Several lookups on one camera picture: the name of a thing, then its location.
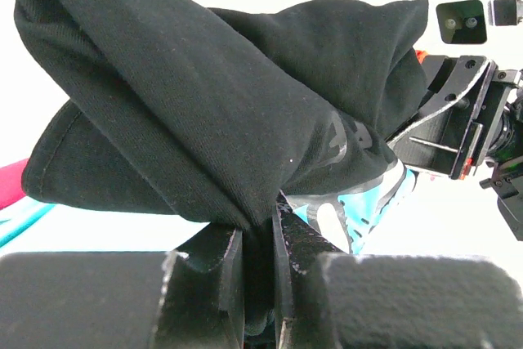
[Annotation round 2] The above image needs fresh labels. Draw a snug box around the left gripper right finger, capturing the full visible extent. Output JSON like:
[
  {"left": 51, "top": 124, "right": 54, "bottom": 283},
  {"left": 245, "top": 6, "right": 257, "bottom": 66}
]
[{"left": 273, "top": 196, "right": 522, "bottom": 348}]

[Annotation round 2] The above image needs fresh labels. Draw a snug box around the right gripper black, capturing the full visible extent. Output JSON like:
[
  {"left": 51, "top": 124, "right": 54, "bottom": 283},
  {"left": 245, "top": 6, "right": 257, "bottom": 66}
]
[{"left": 387, "top": 55, "right": 522, "bottom": 242}]

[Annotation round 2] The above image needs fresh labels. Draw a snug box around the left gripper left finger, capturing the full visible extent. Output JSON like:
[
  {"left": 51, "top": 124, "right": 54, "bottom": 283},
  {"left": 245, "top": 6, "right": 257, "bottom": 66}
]
[{"left": 1, "top": 225, "right": 244, "bottom": 348}]

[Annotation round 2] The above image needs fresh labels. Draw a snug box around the teal t-shirt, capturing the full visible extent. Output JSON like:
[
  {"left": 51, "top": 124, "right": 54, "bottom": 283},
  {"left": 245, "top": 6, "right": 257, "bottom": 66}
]
[{"left": 1, "top": 197, "right": 56, "bottom": 247}]

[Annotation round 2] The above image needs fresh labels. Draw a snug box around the black t-shirt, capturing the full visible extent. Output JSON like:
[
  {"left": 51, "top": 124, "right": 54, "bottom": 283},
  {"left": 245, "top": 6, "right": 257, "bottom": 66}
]
[{"left": 4, "top": 0, "right": 430, "bottom": 256}]

